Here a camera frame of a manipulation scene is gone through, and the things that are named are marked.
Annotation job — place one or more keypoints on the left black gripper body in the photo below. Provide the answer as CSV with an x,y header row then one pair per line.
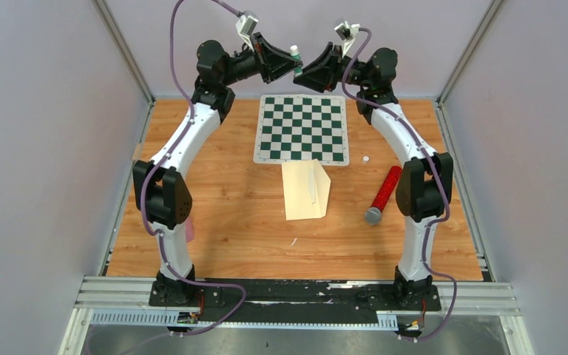
x,y
264,65

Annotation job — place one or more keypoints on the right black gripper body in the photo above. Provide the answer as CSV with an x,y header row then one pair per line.
x,y
331,76

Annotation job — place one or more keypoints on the green white glue stick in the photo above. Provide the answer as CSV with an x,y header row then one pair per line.
x,y
295,54

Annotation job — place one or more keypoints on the cream envelope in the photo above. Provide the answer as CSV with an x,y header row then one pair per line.
x,y
295,189

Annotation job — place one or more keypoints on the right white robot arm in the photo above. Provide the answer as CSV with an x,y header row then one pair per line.
x,y
424,191

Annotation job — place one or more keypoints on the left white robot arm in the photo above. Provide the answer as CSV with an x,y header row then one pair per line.
x,y
162,195

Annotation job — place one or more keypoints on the green white chessboard mat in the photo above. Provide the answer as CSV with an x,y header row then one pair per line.
x,y
302,127

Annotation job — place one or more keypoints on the red glitter microphone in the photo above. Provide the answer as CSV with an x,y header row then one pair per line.
x,y
373,215

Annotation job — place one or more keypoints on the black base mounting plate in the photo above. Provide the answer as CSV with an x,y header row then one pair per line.
x,y
291,301

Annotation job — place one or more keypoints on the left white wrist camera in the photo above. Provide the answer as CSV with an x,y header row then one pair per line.
x,y
246,23

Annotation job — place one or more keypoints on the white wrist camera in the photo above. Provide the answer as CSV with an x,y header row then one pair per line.
x,y
246,23
347,33

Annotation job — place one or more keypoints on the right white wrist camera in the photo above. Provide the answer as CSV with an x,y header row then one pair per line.
x,y
347,33

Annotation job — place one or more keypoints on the aluminium frame rail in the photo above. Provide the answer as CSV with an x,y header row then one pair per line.
x,y
112,315

